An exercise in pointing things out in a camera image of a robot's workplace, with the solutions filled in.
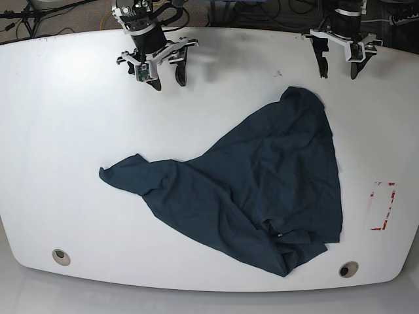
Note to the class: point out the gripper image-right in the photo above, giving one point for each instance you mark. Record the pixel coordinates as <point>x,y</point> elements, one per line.
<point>320,43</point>

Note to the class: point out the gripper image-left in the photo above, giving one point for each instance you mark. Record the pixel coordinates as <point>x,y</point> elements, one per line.
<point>152,49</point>

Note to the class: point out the dark teal T-shirt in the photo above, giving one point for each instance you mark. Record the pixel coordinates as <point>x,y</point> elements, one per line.
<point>266,194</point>

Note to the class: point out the white power strip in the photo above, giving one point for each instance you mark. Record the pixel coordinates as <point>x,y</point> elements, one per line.
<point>404,16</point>

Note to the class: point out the red tape rectangle marking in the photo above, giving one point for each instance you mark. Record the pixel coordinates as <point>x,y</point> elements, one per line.
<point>380,205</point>

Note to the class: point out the black tripod stand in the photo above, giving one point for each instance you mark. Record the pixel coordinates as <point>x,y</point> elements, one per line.
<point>31,17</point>

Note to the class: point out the wrist camera board image-right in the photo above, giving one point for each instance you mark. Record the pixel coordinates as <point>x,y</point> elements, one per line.
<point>357,53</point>

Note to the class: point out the wrist camera board image-left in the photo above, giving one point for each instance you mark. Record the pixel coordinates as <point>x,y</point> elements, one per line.
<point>143,72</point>

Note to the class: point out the left table cable grommet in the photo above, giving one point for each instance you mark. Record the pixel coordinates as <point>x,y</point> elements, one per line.
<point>61,257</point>

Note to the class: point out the table cable grommet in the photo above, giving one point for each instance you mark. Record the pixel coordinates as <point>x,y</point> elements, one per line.
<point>349,269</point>
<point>61,257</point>

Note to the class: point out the right table cable grommet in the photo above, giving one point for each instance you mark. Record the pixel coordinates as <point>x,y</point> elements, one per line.
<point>349,269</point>

